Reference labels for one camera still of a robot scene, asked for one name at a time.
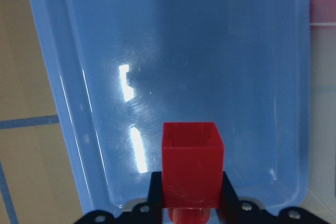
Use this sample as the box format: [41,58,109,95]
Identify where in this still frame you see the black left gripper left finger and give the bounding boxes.
[147,172,163,223]

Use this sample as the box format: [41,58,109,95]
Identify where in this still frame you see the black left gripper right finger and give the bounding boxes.
[216,172,239,224]

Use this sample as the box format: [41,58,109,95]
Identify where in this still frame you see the red block single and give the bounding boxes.
[162,122,225,223]

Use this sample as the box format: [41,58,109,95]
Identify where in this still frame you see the clear plastic storage box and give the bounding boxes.
[302,0,335,223]

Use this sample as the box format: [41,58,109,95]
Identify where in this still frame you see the blue plastic tray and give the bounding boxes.
[30,0,310,214]

